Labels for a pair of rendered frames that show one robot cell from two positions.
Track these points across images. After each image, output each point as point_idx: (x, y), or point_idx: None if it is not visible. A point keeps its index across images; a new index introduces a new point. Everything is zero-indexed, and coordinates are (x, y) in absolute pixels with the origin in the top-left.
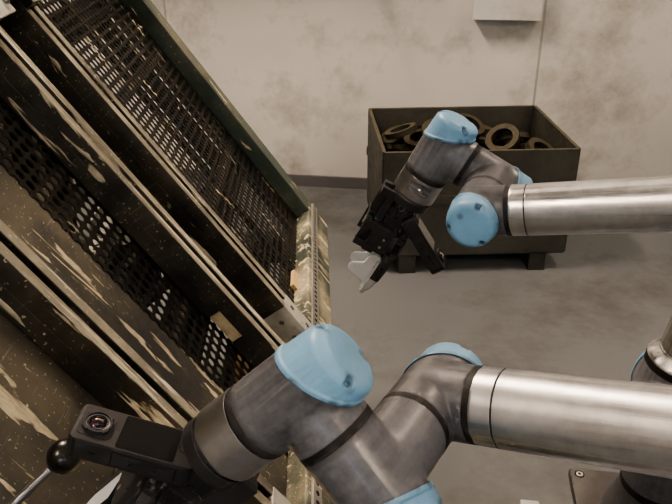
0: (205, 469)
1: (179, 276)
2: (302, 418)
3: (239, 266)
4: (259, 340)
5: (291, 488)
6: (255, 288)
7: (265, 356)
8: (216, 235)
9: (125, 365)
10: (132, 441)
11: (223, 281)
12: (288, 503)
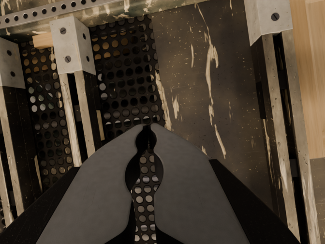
0: None
1: None
2: None
3: (20, 146)
4: (89, 97)
5: (187, 2)
6: (17, 118)
7: (90, 80)
8: (23, 184)
9: (309, 209)
10: None
11: (81, 161)
12: (261, 12)
